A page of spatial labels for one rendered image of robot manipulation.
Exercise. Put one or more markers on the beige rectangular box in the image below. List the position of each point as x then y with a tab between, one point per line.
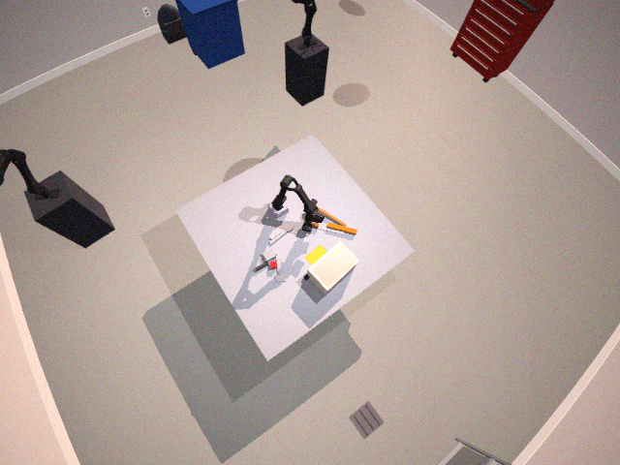
328	268

